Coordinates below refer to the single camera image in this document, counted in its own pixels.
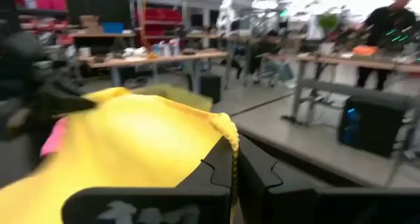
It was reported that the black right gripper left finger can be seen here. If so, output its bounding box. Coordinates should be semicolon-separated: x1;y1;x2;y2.
62;137;234;224

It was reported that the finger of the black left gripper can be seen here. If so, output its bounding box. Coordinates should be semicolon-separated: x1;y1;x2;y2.
65;94;96;117

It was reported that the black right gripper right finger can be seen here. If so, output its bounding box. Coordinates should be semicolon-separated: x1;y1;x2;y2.
238;135;420;224

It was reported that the yellow microfiber towel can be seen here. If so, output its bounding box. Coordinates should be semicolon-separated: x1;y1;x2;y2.
0;87;240;224

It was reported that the pink microfiber towel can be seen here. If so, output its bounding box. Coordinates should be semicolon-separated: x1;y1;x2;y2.
41;116;69;158

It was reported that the brown cardboard box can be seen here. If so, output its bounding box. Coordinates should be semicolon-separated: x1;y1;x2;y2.
78;14;103;35

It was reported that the blue storage bin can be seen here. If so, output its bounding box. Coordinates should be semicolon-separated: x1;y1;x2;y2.
101;21;125;34

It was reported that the wooden workbench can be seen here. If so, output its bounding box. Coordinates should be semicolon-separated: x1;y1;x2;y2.
265;53;420;126
78;49;230;89

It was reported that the black computer with blue light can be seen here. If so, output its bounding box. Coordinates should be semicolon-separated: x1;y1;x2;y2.
337;95;415;158

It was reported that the red storage shelving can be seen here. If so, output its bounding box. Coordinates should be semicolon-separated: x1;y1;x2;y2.
136;6;184;49

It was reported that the person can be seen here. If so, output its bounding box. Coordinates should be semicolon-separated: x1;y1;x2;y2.
249;29;298;89
356;0;418;91

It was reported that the white humanoid robot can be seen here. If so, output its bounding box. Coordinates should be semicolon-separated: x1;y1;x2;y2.
215;0;238;37

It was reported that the orange object on workbench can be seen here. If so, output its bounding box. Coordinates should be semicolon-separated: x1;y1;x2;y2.
352;45;379;57

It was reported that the green plant in white pot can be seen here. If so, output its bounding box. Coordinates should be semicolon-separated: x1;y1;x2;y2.
317;12;341;56

